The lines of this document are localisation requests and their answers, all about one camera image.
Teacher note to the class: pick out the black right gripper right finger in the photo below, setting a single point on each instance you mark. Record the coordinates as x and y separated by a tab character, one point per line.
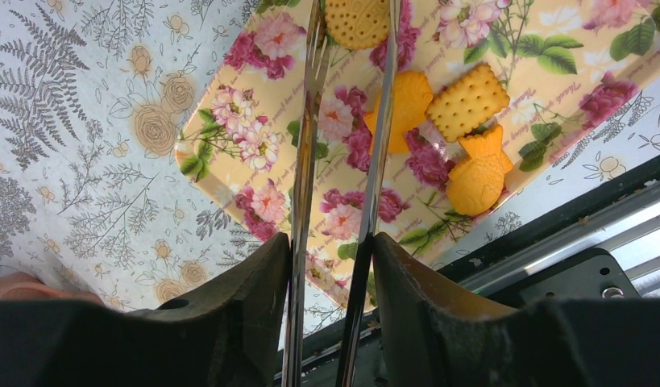
436	333

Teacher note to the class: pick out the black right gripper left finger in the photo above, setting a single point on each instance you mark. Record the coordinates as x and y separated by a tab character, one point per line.
223	333

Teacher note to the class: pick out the orange bear cookie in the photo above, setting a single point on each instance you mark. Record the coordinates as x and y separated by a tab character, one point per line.
412	95

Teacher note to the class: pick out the metal tongs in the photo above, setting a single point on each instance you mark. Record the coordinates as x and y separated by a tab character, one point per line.
316	65

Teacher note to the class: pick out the round orange biscuit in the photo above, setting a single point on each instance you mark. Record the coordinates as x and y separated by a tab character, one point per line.
357	24

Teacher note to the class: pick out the small orange cookie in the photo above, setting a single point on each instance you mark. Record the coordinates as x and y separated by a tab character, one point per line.
476	182

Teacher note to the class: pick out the large pink floral mug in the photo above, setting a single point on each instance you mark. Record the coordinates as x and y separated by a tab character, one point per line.
23	286

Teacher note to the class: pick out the square yellow cracker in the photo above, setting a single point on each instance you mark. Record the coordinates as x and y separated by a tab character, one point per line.
471	101

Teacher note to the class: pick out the floral tablecloth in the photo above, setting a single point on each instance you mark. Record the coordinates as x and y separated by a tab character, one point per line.
94	96

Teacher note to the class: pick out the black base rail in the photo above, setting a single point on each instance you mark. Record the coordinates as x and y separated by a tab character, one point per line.
597	246

